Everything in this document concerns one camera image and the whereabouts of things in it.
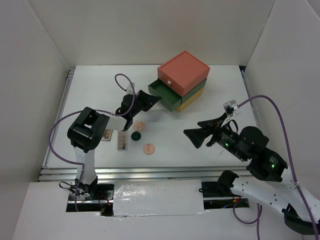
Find green drawer box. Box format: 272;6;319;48
148;78;207;112

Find aluminium table rail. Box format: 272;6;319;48
38;65;249;182

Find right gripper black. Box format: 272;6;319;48
181;111;247;160

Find yellow drawer box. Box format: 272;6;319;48
176;87;205;113

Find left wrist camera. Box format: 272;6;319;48
126;82;135;95

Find white front cover panel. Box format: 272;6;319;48
113;180;206;217

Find peach round puff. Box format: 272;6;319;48
142;143;156;155

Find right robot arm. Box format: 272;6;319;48
183;114;320;236

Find brown eyeshadow palette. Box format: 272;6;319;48
101;129;113;142

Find peach makeup sponge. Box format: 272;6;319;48
133;121;145;132

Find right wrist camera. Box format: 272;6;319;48
223;100;241;120

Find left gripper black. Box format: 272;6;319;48
129;89;160;118

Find dark green cushion puff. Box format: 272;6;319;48
130;131;142;141

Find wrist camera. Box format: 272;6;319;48
126;82;135;95
223;100;241;120

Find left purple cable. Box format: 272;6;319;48
48;73;137;213

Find pink-brown eyeshadow palette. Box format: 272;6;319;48
116;131;128;151

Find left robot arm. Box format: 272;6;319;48
67;90;161;200

